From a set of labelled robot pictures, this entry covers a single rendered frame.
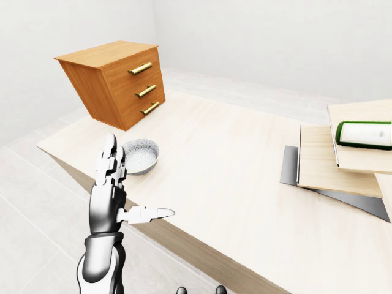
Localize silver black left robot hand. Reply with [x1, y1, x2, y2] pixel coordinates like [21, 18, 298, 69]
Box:
[88, 133, 176, 236]

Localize pale wooden wine rack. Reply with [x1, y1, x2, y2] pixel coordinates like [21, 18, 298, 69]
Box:
[279, 99, 392, 224]

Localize grey patterned bowl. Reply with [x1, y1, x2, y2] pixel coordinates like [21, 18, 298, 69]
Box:
[121, 138, 160, 176]

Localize wooden cabinet drawer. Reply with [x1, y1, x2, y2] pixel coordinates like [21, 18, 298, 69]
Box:
[116, 83, 167, 132]
[100, 46, 162, 91]
[108, 64, 164, 111]

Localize wooden cabinet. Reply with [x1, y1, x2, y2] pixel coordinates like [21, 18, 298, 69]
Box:
[54, 40, 167, 132]

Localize brass drawer handle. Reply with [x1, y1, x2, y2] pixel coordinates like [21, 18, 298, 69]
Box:
[140, 101, 160, 116]
[127, 62, 153, 76]
[135, 85, 157, 99]

